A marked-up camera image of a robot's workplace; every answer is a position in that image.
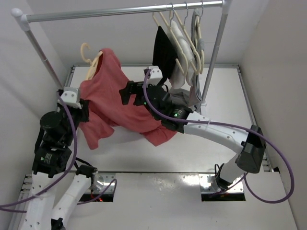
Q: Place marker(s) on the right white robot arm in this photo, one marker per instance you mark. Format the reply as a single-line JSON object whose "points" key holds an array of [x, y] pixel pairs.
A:
{"points": [[248, 147]]}

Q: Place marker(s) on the cream hanger with black garment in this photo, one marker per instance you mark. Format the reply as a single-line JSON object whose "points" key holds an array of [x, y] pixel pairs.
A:
{"points": [[166, 24]]}

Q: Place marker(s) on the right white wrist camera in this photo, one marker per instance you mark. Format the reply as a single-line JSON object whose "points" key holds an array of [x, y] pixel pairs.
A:
{"points": [[153, 75]]}

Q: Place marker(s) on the grey hanging garment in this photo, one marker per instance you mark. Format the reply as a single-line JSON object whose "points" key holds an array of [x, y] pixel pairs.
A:
{"points": [[190, 96]]}

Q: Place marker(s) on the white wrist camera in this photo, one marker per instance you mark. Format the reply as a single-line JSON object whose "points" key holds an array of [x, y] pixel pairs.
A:
{"points": [[153, 75], [71, 97]]}

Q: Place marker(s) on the cream hanger with grey garment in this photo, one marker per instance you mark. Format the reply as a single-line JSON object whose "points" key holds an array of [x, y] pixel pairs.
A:
{"points": [[197, 38]]}

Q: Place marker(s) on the cream hanger with white garment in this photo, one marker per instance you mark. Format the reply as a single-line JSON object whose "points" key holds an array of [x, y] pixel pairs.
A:
{"points": [[175, 17]]}

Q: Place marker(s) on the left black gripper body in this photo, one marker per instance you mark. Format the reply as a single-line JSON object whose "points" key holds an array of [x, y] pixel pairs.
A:
{"points": [[68, 135]]}

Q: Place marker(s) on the white hanging garment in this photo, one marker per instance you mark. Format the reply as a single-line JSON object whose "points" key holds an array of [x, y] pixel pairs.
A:
{"points": [[178, 79]]}

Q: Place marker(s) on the black hanging garment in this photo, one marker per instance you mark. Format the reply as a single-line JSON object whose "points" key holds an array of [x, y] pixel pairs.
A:
{"points": [[164, 55]]}

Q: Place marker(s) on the white metal clothes rack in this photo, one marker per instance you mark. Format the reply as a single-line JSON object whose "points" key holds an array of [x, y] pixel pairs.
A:
{"points": [[24, 20]]}

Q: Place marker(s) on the red t shirt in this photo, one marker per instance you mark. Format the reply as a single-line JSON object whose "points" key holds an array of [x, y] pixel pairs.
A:
{"points": [[107, 111]]}

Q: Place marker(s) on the peach plastic hanger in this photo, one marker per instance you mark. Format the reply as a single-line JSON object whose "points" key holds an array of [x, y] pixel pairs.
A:
{"points": [[93, 63]]}

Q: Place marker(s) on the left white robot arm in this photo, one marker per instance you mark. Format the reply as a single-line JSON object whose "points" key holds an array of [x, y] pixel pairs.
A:
{"points": [[42, 213]]}

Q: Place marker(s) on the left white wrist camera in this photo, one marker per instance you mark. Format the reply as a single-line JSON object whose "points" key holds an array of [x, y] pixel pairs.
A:
{"points": [[71, 97]]}

